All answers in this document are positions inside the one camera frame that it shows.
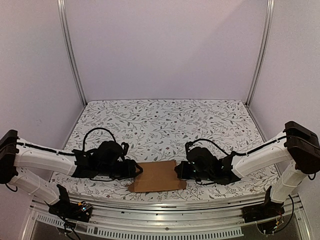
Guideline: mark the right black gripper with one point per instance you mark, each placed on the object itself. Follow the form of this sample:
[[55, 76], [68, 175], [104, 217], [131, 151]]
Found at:
[[186, 171]]

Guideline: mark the aluminium front rail frame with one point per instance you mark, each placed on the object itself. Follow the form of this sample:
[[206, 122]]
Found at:
[[214, 219]]

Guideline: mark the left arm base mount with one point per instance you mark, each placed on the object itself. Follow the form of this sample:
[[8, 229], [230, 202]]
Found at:
[[65, 209]]

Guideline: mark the floral patterned table mat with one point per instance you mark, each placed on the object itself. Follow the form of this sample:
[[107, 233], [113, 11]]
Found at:
[[157, 130]]

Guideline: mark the brown cardboard paper box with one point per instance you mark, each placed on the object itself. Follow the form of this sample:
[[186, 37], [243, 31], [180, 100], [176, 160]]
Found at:
[[158, 176]]

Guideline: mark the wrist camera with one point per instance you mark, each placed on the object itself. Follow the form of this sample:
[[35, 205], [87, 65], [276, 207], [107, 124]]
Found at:
[[125, 148], [187, 146]]

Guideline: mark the right aluminium corner post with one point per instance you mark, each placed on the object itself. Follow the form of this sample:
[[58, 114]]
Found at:
[[262, 51]]

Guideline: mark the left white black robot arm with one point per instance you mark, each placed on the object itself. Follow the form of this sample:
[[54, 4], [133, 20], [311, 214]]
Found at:
[[18, 155]]

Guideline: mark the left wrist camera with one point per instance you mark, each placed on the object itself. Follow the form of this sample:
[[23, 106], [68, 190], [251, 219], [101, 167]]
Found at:
[[125, 148]]

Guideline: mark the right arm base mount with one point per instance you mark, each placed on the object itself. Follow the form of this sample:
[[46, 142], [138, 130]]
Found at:
[[262, 211]]

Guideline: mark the aluminium corner post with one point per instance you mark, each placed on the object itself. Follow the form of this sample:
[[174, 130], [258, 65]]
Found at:
[[262, 51], [62, 11]]

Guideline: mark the left aluminium corner post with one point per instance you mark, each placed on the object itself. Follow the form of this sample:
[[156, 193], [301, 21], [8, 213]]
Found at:
[[62, 11]]

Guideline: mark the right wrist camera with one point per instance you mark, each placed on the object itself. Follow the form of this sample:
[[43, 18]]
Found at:
[[187, 146]]

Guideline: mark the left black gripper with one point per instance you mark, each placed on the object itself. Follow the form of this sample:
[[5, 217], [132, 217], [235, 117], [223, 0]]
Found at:
[[129, 171]]

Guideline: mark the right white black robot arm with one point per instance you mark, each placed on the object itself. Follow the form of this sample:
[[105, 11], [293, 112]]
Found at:
[[296, 144]]

